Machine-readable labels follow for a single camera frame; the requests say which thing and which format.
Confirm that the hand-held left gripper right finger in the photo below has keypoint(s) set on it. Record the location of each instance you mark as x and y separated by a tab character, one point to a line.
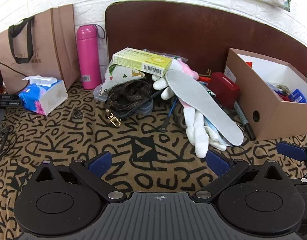
217	163

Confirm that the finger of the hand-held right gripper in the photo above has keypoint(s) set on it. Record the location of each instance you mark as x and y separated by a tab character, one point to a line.
291	151

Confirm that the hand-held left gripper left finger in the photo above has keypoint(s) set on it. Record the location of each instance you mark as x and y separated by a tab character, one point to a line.
100	163

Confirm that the brown cardboard box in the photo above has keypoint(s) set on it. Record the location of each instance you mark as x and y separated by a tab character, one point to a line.
268	115

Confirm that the blue hand net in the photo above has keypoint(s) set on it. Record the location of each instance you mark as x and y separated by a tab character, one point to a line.
174	107

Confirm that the blue face mask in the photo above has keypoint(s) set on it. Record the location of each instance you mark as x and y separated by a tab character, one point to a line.
218	135

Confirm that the plain white glove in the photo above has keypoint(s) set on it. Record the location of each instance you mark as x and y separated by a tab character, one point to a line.
196	130

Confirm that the black marker pen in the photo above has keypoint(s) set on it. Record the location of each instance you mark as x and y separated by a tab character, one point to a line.
244	121

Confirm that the blue plastic packet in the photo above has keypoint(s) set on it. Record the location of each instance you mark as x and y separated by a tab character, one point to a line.
297	95

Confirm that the grey shoe insole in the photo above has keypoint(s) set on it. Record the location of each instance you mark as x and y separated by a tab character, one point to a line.
201	100

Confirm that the red box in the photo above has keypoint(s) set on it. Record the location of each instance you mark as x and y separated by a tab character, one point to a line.
224	87

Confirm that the blue floral tissue pack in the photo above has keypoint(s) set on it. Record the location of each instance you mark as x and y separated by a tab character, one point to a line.
43	97

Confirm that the white printed fabric pouch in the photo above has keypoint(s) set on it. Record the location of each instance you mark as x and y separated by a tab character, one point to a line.
118	76

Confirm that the red white card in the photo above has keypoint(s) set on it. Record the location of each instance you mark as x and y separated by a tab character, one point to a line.
248	64

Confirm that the pink thermos bottle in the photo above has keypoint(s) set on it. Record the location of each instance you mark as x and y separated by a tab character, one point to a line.
88	55

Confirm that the yellow medicine box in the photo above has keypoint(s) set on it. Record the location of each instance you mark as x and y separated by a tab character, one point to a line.
141	61

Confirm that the clear plastic bag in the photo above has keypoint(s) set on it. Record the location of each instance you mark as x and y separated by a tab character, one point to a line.
181	59

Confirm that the black electronic device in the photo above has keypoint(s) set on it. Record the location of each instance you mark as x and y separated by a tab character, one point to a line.
8	100

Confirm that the brown paper shopping bag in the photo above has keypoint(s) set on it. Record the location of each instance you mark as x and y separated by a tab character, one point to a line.
41	52

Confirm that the dark brown wooden board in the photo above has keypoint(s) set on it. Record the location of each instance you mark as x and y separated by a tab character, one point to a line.
193	30

